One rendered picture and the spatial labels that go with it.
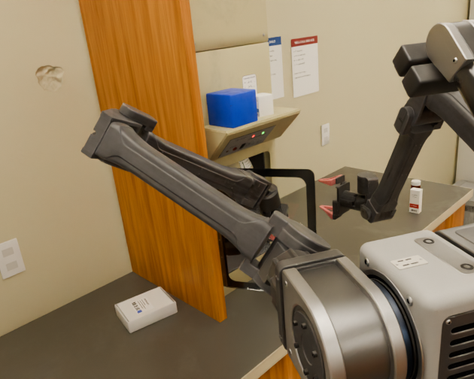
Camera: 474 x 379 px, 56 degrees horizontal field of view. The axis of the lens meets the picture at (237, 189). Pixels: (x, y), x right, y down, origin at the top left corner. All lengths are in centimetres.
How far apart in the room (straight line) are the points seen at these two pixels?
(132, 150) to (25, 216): 87
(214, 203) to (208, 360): 69
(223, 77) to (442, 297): 100
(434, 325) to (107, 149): 52
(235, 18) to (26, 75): 64
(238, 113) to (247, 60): 22
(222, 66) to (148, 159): 66
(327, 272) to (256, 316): 89
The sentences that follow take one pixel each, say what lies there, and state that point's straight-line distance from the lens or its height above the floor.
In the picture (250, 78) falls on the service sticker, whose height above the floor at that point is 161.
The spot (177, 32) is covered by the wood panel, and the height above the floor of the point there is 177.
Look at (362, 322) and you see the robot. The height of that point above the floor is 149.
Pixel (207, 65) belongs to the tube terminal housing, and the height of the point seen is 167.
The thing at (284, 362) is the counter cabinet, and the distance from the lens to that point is 141.
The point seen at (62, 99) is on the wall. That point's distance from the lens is 154.
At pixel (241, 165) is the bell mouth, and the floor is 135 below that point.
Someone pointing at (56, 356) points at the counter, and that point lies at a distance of 145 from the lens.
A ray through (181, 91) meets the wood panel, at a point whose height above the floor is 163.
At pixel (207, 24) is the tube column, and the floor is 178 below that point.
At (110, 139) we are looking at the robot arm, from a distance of 74.
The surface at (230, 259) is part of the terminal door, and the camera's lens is 140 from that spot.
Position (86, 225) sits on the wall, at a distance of 164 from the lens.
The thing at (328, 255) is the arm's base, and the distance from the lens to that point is 55.
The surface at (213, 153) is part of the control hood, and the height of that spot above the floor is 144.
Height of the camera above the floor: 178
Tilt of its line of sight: 20 degrees down
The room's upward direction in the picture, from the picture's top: 6 degrees counter-clockwise
